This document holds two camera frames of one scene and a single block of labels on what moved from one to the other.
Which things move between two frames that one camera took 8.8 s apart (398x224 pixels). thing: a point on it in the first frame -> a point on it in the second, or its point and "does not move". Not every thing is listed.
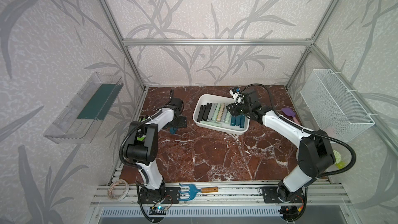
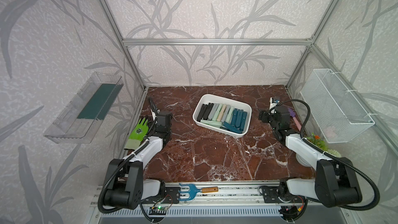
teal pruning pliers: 232,122 does not move
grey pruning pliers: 224,113 does not move
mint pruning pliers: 214,123 does not move
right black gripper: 232,109 -> 265,115
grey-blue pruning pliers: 213,106 does not move
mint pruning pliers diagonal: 214,116 does not move
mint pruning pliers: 228,118 does not move
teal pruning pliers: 172,130 -> 229,127
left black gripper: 182,122 -> 152,128
